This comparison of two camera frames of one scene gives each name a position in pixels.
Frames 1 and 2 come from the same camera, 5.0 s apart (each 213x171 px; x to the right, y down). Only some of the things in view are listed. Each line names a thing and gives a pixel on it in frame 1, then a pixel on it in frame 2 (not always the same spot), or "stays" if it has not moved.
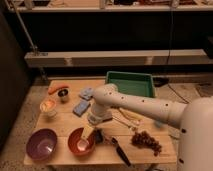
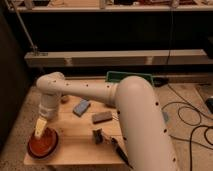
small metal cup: x=63 y=94 stays
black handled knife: x=124 y=157 stays
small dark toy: x=99 y=136 stays
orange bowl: x=79 y=146 → x=43 y=145
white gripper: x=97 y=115 → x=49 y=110
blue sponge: x=81 y=107 stays
